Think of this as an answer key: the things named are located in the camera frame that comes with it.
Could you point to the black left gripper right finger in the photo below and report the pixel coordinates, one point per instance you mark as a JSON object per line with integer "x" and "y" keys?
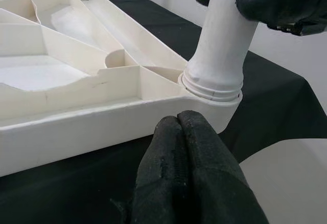
{"x": 217, "y": 183}

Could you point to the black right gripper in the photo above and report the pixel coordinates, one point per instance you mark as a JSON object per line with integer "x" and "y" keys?
{"x": 301, "y": 28}

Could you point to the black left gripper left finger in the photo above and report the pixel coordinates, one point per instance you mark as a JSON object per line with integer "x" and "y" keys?
{"x": 163, "y": 183}

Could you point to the white plastic table leg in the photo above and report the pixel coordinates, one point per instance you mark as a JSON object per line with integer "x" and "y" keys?
{"x": 222, "y": 55}

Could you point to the white plastic table top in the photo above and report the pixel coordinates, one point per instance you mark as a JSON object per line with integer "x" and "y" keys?
{"x": 76, "y": 121}

